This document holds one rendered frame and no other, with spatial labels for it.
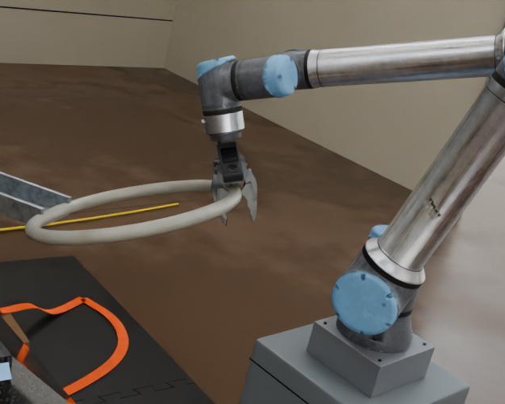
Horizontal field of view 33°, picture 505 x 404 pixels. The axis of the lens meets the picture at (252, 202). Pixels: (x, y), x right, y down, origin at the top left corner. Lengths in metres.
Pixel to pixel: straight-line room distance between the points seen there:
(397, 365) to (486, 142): 0.63
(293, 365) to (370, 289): 0.36
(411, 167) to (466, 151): 4.97
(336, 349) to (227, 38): 6.23
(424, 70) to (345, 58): 0.18
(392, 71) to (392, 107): 4.90
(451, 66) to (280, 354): 0.80
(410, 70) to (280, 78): 0.28
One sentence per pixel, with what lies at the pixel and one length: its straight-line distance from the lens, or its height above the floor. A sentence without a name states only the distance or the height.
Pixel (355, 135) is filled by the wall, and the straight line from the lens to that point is 7.00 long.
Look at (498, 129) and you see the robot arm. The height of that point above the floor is 1.56.
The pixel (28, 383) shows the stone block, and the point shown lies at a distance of 2.03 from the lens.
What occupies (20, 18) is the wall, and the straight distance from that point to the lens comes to 7.83.
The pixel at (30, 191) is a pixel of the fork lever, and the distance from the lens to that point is 2.14.
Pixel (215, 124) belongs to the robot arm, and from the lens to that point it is 1.88.
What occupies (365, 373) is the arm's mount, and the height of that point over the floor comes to 0.90.
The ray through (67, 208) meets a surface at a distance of 2.07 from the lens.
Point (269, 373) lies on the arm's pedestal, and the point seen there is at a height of 0.79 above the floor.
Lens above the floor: 1.88
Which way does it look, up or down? 20 degrees down
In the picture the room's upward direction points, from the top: 13 degrees clockwise
